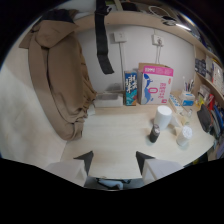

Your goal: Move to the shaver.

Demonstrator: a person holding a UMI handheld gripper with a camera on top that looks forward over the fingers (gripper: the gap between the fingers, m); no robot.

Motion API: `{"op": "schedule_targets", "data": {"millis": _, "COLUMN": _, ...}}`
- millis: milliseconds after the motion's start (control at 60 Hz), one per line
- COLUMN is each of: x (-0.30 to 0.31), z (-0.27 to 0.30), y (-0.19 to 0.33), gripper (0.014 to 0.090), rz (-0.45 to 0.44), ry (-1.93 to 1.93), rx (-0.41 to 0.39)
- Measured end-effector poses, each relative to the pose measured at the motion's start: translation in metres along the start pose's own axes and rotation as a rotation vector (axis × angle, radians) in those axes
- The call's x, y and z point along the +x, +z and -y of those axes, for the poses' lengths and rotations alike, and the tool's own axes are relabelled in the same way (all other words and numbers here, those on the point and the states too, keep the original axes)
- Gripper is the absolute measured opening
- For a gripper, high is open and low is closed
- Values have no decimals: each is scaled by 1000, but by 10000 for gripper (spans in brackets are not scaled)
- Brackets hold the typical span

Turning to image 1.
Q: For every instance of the white wall power socket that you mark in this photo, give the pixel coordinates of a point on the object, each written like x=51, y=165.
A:
x=158, y=40

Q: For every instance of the blue drink carton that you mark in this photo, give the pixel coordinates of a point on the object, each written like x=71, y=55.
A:
x=131, y=88

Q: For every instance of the wooden shelf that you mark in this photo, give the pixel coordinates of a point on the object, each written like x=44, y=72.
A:
x=160, y=25

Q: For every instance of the white storage tray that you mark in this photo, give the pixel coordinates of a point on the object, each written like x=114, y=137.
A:
x=108, y=99

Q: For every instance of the brown hanging coat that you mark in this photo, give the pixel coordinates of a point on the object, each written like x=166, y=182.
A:
x=60, y=76

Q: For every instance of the white wall switch box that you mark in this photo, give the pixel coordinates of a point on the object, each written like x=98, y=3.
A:
x=120, y=36

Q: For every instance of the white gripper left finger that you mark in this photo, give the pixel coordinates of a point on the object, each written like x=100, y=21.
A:
x=71, y=168

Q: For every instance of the white cylindrical roll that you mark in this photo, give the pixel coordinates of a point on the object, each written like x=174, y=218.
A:
x=163, y=116

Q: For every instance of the black bag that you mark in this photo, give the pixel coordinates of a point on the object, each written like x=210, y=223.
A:
x=204, y=118

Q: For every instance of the blue and white flat box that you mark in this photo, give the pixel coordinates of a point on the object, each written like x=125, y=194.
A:
x=175, y=102

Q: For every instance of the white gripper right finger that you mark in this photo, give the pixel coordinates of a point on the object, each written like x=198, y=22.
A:
x=160, y=168

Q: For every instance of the small clear glass bottle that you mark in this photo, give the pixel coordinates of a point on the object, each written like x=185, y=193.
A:
x=187, y=116

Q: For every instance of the pink and white cardboard box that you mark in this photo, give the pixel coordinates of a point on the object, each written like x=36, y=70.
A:
x=155, y=84

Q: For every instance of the white cotton swab jar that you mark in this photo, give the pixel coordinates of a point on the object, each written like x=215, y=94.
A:
x=184, y=135

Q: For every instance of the black electric shaver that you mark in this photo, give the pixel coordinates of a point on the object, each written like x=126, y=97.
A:
x=154, y=133

